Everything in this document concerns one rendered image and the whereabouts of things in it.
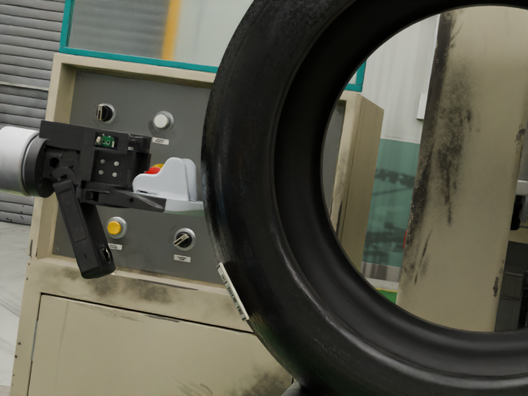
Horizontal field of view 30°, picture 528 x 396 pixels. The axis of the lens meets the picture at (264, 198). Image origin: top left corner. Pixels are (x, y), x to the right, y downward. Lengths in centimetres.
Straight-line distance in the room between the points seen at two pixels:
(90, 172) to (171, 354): 71
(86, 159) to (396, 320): 41
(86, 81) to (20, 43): 868
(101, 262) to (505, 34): 58
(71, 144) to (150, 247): 70
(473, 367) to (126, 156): 47
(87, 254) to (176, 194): 12
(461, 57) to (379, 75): 872
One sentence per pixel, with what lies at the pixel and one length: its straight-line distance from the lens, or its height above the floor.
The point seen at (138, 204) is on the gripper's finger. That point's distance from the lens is 104.
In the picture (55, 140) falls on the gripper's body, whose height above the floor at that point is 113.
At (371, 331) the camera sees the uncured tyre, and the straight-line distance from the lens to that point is 119.
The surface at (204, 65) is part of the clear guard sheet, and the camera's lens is 172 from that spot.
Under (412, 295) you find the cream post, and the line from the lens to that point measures 129.
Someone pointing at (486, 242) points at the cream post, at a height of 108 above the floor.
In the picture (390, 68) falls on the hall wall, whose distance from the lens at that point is 1002.
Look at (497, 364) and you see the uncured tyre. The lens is 119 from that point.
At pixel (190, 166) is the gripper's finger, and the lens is 109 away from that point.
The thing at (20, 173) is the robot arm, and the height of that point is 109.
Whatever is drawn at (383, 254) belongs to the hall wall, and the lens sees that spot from 996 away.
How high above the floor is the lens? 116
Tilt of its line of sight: 3 degrees down
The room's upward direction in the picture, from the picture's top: 8 degrees clockwise
